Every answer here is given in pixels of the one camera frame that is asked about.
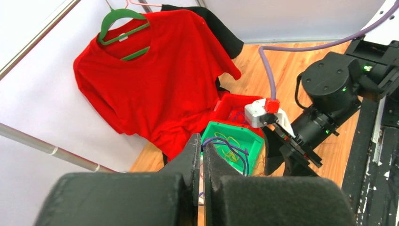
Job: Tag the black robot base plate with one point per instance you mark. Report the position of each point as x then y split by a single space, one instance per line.
371 180

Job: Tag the green clothes hanger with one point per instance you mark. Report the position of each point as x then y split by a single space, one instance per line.
123 32

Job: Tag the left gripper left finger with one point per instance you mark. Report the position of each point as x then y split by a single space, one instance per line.
187 163

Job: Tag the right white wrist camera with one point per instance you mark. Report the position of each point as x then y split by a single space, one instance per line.
257 116

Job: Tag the red t-shirt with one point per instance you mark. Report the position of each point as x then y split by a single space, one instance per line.
159 83

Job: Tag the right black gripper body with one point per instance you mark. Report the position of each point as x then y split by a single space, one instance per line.
296 155

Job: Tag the black t-shirt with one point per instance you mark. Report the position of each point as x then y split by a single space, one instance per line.
230 42

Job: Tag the red plastic bin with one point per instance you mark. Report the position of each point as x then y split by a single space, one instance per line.
230 110

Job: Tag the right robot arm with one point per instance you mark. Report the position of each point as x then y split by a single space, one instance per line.
369 68

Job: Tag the green plastic bin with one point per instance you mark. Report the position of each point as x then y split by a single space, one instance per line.
239 146

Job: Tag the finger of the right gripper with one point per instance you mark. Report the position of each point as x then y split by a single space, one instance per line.
274 157

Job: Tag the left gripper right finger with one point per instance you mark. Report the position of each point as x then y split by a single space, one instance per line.
214 168

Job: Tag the pink clothes hanger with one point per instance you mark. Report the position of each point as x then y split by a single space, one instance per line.
142 3

